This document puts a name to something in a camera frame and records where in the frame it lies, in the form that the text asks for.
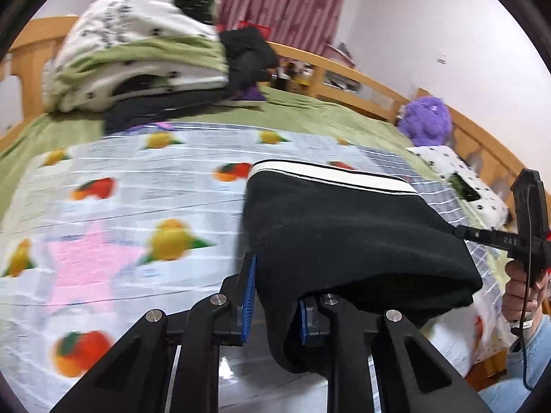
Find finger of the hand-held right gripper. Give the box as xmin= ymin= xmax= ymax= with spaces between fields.
xmin=450 ymin=224 xmax=523 ymax=251

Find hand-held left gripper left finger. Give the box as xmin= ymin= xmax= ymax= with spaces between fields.
xmin=49 ymin=252 xmax=259 ymax=413

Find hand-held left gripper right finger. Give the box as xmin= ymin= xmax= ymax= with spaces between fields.
xmin=298 ymin=293 xmax=493 ymax=413

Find black pants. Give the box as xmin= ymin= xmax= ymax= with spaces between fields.
xmin=239 ymin=159 xmax=483 ymax=375

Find person's right hand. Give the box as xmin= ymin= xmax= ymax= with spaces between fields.
xmin=501 ymin=262 xmax=549 ymax=324

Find grey checked sheet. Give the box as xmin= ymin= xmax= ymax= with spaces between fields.
xmin=357 ymin=144 xmax=500 ymax=267

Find floral white pillow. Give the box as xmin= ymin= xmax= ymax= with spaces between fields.
xmin=407 ymin=145 xmax=511 ymax=229

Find purple plush toy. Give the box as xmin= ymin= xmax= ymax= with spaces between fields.
xmin=397 ymin=96 xmax=453 ymax=147

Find person's light blue denim clothing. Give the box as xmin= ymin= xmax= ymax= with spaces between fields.
xmin=478 ymin=314 xmax=551 ymax=413

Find fruit print plastic tablecloth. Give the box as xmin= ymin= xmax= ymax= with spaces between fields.
xmin=0 ymin=123 xmax=517 ymax=413

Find green fleece blanket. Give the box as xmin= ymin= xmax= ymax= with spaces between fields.
xmin=0 ymin=84 xmax=513 ymax=233

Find black zippered garment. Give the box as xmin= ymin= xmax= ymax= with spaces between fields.
xmin=103 ymin=88 xmax=235 ymax=135

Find cardboard box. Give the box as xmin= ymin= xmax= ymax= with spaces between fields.
xmin=325 ymin=42 xmax=358 ymax=93

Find black puffy jacket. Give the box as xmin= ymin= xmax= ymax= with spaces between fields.
xmin=219 ymin=27 xmax=280 ymax=97

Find red box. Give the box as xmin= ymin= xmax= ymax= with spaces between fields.
xmin=237 ymin=21 xmax=272 ymax=38

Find red patterned curtain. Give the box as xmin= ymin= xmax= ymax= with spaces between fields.
xmin=129 ymin=0 xmax=356 ymax=56

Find folded floral white green quilt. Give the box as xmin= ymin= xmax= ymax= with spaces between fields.
xmin=43 ymin=0 xmax=231 ymax=113

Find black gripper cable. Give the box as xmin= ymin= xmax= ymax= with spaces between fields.
xmin=519 ymin=262 xmax=544 ymax=390

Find wooden bed frame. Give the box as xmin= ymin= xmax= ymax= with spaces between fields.
xmin=0 ymin=15 xmax=551 ymax=392

